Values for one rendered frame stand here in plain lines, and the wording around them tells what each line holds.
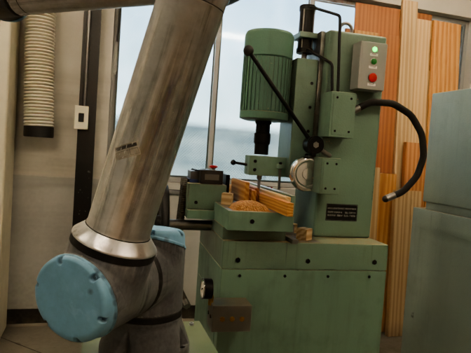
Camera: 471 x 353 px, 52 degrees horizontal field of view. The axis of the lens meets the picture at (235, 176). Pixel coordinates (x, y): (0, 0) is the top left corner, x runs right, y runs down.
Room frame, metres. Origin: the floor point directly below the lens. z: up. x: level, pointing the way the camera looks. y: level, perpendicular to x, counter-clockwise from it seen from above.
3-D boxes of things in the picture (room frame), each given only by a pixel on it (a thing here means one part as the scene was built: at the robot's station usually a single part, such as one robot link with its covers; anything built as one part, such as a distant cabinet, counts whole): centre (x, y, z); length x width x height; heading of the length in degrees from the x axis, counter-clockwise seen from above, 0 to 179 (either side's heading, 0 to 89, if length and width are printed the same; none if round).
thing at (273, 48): (1.74, -0.09, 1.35); 0.18 x 0.18 x 0.31
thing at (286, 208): (1.71, -0.09, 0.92); 0.62 x 0.02 x 0.04; 13
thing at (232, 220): (1.75, 0.03, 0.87); 0.61 x 0.30 x 0.06; 13
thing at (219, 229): (1.72, -0.03, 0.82); 0.40 x 0.21 x 0.04; 13
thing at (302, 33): (1.77, -0.22, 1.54); 0.08 x 0.08 x 0.17; 13
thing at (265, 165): (1.74, -0.11, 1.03); 0.14 x 0.07 x 0.09; 103
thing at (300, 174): (1.65, -0.24, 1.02); 0.12 x 0.03 x 0.12; 103
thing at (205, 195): (1.73, 0.11, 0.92); 0.15 x 0.13 x 0.09; 13
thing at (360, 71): (1.68, -0.43, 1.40); 0.10 x 0.06 x 0.16; 103
